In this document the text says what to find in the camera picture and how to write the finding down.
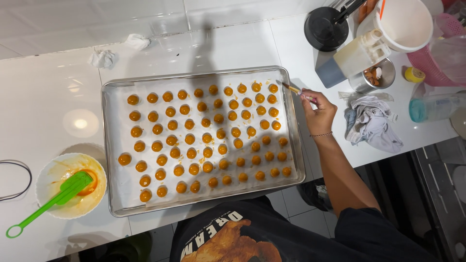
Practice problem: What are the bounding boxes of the person's right hand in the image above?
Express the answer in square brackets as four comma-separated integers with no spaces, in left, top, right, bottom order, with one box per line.
[299,88,338,137]

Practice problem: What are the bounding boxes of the wooden pastry brush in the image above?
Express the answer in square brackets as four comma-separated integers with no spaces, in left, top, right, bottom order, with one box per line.
[282,82,318,103]

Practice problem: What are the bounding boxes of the clear plastic wrapper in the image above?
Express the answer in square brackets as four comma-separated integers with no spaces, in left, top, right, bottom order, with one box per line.
[338,91,394,103]

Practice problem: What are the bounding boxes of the white and grey cloth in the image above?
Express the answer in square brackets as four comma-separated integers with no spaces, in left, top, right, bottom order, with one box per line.
[344,95,404,154]

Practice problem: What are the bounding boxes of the broken eggshells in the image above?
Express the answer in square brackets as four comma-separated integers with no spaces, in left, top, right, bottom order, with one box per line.
[364,66,383,87]

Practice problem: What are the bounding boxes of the white plastic jerrycan bottle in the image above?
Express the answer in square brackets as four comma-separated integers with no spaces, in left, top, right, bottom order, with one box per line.
[315,29,392,89]

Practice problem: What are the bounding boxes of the black plastic bag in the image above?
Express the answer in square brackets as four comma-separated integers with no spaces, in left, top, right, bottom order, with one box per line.
[297,175,333,212]

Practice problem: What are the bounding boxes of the small steel bowl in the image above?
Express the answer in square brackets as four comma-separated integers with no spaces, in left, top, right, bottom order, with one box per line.
[348,58,396,94]

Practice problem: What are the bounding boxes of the clear bottle with teal cap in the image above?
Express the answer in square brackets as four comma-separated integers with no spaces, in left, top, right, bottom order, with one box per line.
[408,91,466,123]

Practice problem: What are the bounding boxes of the pink plastic basket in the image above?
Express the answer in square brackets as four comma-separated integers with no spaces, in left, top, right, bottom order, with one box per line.
[407,13,466,87]

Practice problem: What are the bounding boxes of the rows of glazed pastry balls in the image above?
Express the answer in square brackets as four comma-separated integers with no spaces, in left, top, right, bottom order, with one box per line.
[117,82,292,203]

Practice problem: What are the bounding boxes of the person's black printed shirt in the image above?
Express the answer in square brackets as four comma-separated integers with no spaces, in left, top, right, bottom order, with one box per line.
[169,196,437,262]

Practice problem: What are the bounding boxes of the clear plastic bag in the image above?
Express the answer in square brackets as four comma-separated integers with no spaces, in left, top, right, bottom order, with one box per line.
[430,34,466,85]

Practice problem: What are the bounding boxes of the steel rack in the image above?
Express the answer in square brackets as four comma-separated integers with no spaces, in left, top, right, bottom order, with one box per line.
[411,136,466,262]

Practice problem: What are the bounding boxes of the crumpled white tissue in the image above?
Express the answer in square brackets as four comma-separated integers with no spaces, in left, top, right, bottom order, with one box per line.
[124,34,151,51]
[88,49,116,70]

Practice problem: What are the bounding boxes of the white parchment paper sheet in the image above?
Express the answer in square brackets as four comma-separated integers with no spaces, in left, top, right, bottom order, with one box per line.
[108,74,298,208]

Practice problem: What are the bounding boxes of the steel baking tray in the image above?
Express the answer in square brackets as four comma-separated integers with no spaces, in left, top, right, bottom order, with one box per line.
[101,65,306,218]

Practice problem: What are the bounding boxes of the green silicone spatula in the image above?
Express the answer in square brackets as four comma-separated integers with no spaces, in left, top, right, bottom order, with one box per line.
[5,171,93,239]

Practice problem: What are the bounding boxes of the white bowl with egg wash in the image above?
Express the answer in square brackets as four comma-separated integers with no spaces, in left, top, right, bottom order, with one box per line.
[35,153,108,220]

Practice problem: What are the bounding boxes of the black cable loop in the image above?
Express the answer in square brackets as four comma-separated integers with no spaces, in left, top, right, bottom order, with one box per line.
[0,160,33,202]

